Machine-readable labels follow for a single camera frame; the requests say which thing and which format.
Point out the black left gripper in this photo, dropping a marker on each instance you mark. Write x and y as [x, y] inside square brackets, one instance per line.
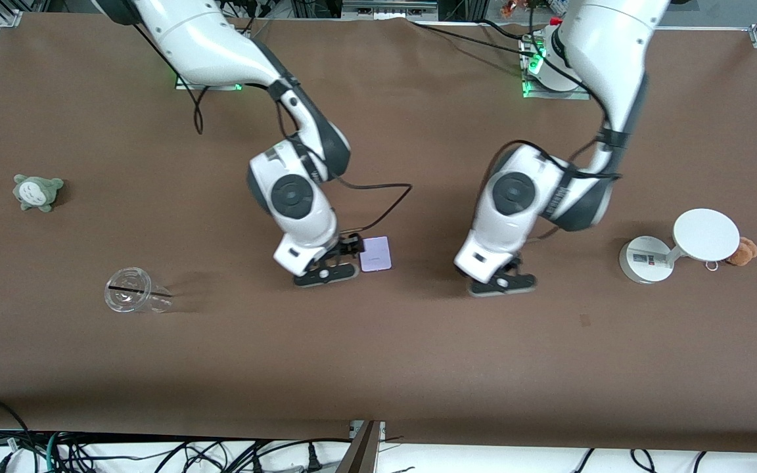
[512, 263]

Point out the white round desk lamp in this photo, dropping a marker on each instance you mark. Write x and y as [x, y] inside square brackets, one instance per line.
[706, 234]

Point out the clear plastic cup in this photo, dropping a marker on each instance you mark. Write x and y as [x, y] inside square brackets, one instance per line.
[129, 290]

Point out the black power plug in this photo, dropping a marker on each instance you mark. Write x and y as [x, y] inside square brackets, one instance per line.
[313, 460]

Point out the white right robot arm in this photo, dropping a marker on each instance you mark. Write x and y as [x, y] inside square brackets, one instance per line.
[293, 197]

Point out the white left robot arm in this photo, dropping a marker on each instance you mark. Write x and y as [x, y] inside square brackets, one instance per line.
[516, 194]

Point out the aluminium frame bar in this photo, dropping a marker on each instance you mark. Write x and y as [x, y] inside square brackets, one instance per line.
[388, 8]

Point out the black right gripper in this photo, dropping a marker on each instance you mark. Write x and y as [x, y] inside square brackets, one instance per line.
[347, 246]

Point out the small orange toy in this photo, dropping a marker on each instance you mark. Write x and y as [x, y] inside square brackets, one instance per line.
[508, 8]

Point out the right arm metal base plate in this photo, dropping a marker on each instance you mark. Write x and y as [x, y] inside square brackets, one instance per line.
[184, 85]

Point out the metal table frame post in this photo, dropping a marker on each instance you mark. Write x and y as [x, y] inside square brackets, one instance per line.
[360, 450]

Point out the lilac square card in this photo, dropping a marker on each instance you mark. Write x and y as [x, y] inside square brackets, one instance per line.
[377, 256]

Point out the grey plush Totoro toy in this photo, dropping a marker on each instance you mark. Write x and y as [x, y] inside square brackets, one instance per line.
[37, 192]

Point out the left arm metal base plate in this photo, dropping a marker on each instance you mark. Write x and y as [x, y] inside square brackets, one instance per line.
[549, 94]

